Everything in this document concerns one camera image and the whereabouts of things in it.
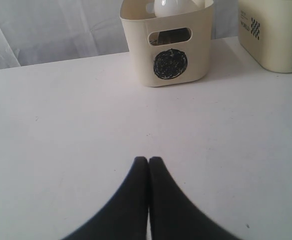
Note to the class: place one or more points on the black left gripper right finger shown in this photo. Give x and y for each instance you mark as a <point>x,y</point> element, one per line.
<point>172,215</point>

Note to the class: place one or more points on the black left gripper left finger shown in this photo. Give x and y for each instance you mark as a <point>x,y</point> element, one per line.
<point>125,215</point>

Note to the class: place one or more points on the white ceramic bowl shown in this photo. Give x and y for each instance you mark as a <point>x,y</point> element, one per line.
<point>166,8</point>

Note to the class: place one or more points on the stainless steel bowl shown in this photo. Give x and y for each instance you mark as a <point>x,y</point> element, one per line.
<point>170,36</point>

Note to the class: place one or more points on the cream bin with circle mark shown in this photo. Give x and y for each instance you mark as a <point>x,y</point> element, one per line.
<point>176,63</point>

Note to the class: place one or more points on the cream bin with triangle mark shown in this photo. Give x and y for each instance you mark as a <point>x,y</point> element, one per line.
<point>265,32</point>

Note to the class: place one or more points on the white curtain backdrop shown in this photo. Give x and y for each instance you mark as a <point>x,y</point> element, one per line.
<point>42,31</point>

